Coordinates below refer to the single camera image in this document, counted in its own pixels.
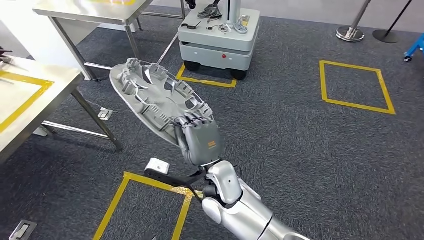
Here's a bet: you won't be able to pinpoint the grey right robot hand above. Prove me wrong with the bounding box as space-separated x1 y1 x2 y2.
174 112 225 167

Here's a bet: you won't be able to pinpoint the small metal parts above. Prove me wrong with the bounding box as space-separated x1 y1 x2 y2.
206 22 233 34

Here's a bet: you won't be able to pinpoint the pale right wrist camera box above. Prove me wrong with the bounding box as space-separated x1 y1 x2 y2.
145 157 171 176

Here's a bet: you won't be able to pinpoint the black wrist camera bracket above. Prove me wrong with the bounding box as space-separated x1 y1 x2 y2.
143 167 209 190

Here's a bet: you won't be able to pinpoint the yellow tape on table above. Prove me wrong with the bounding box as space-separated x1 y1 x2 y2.
91 0 137 7

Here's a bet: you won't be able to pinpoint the yellow tape on workbench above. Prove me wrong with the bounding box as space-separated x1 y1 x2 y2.
0 69 55 134

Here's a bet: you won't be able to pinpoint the grey floor socket box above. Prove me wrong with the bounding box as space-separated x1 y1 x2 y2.
8 219 38 240
97 107 115 121
32 125 51 138

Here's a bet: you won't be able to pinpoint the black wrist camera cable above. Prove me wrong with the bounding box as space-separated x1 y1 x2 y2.
188 184 205 204

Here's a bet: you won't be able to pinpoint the tangled metal parts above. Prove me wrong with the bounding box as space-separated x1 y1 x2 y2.
197 0 224 20

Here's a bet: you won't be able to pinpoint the yellow floor tape square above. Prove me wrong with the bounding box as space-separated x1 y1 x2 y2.
92 171 204 240
175 62 238 89

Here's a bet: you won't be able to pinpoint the chrome stanchion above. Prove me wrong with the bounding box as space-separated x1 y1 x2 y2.
335 0 373 43

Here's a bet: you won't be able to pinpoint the steel workbench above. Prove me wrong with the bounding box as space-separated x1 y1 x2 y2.
0 54 124 167

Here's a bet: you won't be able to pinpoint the grey wheel hubcap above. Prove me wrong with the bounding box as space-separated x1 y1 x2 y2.
108 57 215 149

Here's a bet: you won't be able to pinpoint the steel table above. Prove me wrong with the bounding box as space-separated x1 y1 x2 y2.
32 0 187 82

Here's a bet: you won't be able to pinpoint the black stanchion with round base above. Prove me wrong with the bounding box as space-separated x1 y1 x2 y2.
372 0 414 44

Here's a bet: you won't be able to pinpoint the black hand tool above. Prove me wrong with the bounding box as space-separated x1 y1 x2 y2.
181 20 202 31

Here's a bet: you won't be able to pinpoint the silver metal bracket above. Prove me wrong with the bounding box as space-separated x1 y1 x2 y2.
233 19 249 35

